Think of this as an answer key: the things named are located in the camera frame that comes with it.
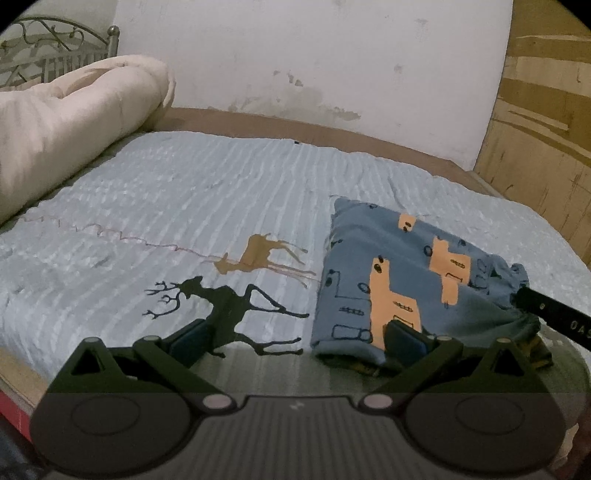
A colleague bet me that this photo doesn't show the blue orange printed pants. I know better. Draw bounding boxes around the blue orange printed pants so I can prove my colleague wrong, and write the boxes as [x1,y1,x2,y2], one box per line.
[311,197,553,375]

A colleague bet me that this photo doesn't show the light blue striped bedsheet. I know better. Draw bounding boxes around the light blue striped bedsheet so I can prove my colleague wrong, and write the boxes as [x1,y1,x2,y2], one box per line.
[1,132,590,395]

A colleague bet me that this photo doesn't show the wooden wardrobe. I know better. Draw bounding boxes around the wooden wardrobe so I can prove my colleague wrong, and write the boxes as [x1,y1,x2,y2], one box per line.
[475,1,590,263]

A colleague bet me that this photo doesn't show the brown mattress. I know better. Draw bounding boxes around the brown mattress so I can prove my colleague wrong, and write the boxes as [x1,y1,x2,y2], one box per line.
[155,108,501,198]

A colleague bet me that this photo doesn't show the rolled beige comforter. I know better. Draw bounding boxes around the rolled beige comforter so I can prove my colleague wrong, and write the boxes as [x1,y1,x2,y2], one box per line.
[1,55,175,221]

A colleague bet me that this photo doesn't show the ornate metal headboard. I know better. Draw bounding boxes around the ornate metal headboard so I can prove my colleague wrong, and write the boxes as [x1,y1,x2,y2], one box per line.
[1,15,120,90]

